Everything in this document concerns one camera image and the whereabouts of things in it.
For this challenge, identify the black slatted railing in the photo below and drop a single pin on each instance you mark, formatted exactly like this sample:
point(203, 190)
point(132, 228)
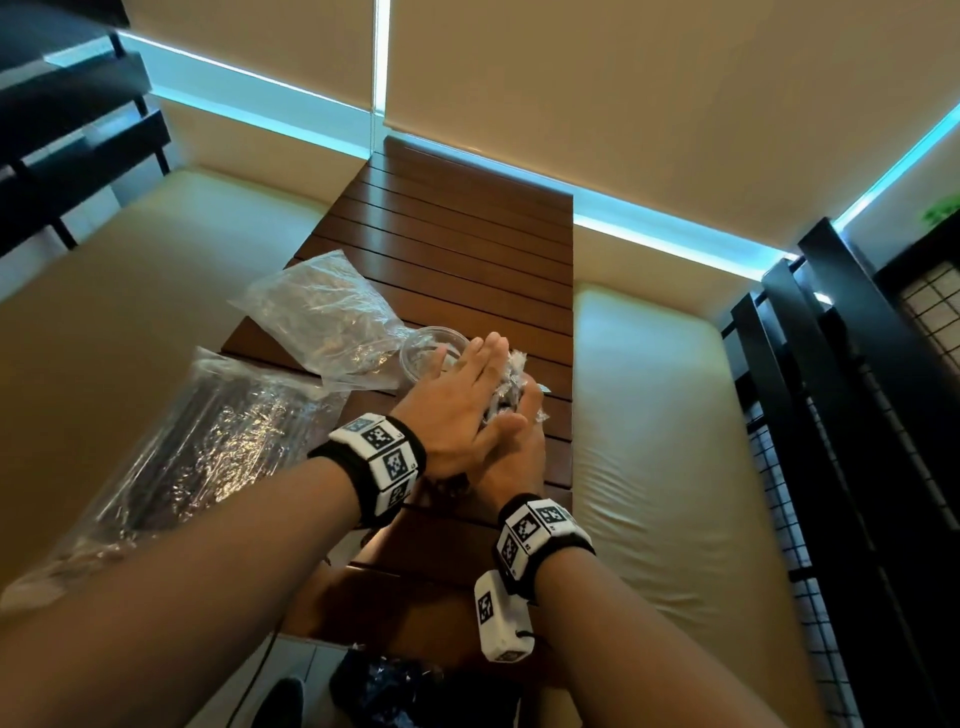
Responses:
point(67, 135)

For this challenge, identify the small clear plastic bag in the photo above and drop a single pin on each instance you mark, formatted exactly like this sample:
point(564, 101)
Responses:
point(322, 319)

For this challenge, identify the green plant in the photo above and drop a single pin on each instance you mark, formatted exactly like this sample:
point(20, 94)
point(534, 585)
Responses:
point(941, 210)

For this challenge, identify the large clear bag dark contents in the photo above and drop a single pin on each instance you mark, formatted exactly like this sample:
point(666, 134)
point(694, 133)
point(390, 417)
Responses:
point(202, 457)

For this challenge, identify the clear plastic wrapper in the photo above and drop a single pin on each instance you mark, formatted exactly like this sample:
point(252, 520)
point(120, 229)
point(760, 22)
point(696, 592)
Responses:
point(510, 386)

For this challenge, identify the black shoe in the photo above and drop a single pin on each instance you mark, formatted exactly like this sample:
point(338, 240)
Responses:
point(279, 705)

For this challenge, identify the person's right fingers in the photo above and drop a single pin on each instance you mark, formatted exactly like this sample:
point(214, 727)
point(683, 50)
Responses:
point(534, 405)

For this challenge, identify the black marker wristband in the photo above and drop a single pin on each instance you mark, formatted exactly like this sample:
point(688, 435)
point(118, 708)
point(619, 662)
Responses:
point(379, 465)
point(540, 536)

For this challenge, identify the person's right forearm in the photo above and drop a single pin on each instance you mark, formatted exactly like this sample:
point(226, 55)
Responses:
point(645, 645)

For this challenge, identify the black plastic bag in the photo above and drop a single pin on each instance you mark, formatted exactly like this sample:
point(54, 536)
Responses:
point(405, 694)

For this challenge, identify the brown slatted wooden table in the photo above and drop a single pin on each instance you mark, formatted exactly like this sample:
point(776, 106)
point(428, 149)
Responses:
point(465, 247)

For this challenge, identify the black lattice frame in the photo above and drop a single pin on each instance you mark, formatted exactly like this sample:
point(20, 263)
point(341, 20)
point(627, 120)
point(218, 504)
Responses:
point(862, 465)

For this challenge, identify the person's left thumb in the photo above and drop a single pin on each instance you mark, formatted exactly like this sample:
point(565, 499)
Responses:
point(504, 431)

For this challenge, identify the person's left middle finger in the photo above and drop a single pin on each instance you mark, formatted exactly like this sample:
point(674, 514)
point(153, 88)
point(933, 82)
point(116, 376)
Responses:
point(480, 367)

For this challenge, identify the person's left little finger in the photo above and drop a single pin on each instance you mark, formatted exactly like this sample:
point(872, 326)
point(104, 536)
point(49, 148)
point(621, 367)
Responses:
point(436, 367)

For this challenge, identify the clear plastic cup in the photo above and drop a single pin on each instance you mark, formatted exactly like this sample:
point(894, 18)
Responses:
point(424, 352)

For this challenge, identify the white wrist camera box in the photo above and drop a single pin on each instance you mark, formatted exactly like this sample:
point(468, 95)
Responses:
point(501, 619)

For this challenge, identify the beige roller blind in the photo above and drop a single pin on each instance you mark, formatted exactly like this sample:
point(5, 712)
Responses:
point(262, 41)
point(660, 97)

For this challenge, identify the person's left forearm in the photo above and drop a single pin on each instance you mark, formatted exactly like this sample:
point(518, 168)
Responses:
point(187, 592)

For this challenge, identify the beige bench cushion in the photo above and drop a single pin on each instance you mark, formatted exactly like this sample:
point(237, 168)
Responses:
point(667, 465)
point(127, 322)

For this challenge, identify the person's left hand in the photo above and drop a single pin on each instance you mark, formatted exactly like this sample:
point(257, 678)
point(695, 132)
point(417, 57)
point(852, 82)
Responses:
point(446, 416)

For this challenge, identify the person's right hand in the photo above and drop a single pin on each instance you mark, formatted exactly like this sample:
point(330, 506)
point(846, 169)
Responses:
point(514, 469)

